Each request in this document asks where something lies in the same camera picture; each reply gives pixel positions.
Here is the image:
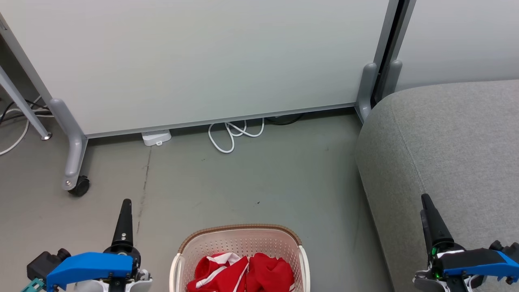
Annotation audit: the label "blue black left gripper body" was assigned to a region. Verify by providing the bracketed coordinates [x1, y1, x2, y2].
[46, 243, 153, 292]

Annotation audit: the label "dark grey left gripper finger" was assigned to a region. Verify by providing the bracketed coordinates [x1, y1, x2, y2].
[111, 198, 135, 253]

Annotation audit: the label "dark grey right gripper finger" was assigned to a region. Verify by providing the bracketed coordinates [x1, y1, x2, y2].
[420, 209, 432, 249]
[421, 193, 455, 249]

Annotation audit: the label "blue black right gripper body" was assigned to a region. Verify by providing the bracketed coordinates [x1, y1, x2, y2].
[413, 242, 519, 292]

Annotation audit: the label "red garment with white stripe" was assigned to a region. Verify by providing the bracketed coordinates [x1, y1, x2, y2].
[187, 252, 249, 292]

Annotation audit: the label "grey fabric sofa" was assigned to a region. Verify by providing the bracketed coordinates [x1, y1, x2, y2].
[356, 79, 519, 292]

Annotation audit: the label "black caster wheel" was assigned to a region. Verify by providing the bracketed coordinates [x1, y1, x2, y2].
[68, 175, 91, 198]

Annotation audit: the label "grey partition foot with caster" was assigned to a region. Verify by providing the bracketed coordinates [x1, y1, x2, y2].
[48, 97, 89, 191]

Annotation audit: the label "white power adapter box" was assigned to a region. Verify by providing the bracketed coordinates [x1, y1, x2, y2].
[142, 129, 172, 147]

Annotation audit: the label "cream perforated laundry basket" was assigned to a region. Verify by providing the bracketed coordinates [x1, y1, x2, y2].
[169, 224, 311, 292]

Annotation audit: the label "short grey partition foot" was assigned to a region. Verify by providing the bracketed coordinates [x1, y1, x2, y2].
[382, 60, 403, 99]
[355, 62, 378, 123]

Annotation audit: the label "grey metal table leg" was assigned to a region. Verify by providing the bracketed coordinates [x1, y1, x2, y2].
[0, 64, 53, 141]

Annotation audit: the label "large white partition panel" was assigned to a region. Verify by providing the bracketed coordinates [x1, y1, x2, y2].
[0, 0, 401, 139]

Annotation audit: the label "narrow white partition panel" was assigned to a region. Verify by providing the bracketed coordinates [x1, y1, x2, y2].
[388, 0, 519, 93]

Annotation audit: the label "teal left camera connector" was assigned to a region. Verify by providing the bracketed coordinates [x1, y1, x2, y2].
[20, 277, 46, 292]

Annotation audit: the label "long white cable by table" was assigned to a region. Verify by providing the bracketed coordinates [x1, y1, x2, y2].
[0, 95, 54, 157]

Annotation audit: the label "coiled white floor cable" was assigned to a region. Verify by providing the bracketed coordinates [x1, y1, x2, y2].
[208, 118, 266, 154]

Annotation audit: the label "black cables by table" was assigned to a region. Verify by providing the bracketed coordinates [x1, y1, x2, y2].
[0, 99, 51, 127]

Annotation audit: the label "black floor cable under panel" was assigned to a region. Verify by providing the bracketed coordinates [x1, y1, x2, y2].
[265, 114, 303, 126]

